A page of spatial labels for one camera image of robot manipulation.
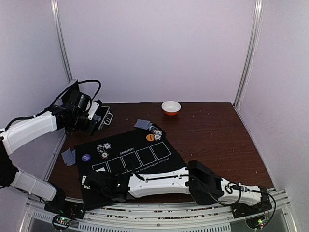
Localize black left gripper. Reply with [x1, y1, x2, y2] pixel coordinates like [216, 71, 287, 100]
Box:
[71, 111, 99, 135]

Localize purple small blind button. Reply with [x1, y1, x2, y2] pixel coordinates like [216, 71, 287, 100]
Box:
[81, 154, 91, 162]

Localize blue patterned playing card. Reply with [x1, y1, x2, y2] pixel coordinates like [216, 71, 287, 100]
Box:
[134, 119, 152, 130]
[66, 155, 76, 166]
[61, 148, 76, 164]

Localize poker chip pile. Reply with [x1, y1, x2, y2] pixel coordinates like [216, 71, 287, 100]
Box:
[148, 125, 163, 141]
[97, 143, 111, 159]

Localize orange big blind button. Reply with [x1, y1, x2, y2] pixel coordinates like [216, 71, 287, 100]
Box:
[146, 134, 155, 142]

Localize grey playing card deck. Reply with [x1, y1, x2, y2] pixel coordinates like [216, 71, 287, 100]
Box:
[92, 115, 101, 123]

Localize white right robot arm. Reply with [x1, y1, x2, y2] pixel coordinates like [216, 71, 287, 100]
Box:
[81, 160, 272, 214]

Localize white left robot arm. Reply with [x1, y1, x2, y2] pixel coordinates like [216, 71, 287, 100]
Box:
[0, 111, 103, 215]

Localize aluminium poker chip case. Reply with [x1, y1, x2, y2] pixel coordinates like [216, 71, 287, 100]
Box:
[57, 79, 114, 133]

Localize black poker play mat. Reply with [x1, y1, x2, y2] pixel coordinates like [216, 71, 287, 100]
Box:
[75, 124, 186, 177]

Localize white and red bowl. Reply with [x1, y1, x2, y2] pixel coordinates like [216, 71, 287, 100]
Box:
[161, 101, 181, 116]

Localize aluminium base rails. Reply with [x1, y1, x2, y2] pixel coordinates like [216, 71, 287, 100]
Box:
[19, 189, 294, 232]

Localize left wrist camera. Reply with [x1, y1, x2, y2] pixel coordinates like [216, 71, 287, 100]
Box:
[64, 90, 91, 114]

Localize left aluminium frame post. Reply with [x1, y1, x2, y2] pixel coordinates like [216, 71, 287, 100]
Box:
[50, 0, 73, 82]

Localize aluminium frame post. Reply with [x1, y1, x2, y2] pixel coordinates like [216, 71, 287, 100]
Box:
[233, 0, 264, 109]
[50, 0, 73, 82]

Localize right aluminium frame post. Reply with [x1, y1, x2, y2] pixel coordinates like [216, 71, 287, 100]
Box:
[233, 0, 264, 109]

